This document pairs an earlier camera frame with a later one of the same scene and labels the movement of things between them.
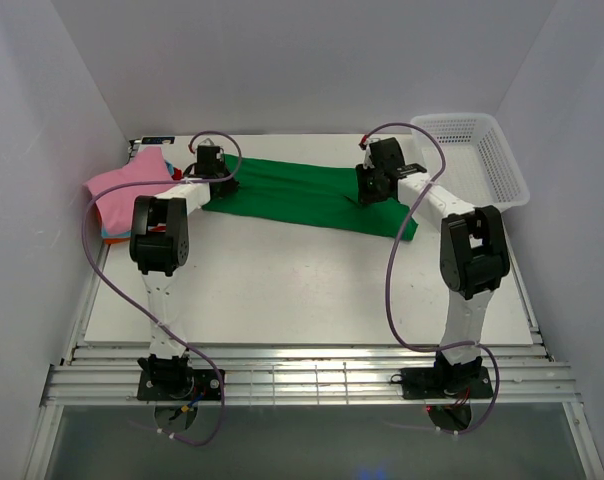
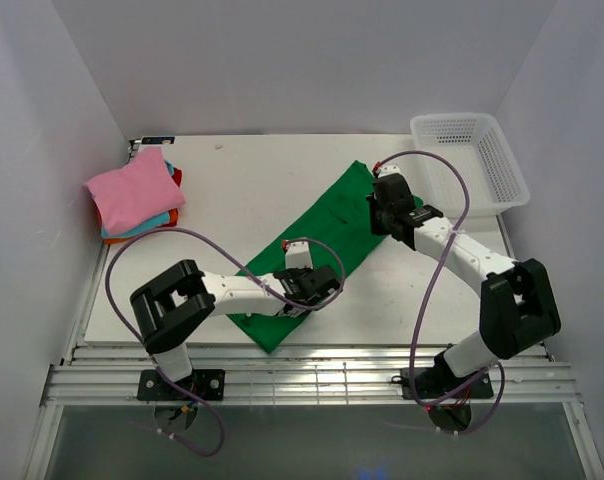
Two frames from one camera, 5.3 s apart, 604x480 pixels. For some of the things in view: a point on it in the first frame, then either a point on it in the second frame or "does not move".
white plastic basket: [480, 166] does not move
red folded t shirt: [178, 175] does not move
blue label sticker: [157, 139] does not move
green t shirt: [316, 196] → [338, 227]
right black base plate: [432, 383] does not move
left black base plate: [182, 385] does not move
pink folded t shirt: [117, 205] does not move
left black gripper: [230, 189] → [295, 272]
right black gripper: [364, 196] → [376, 228]
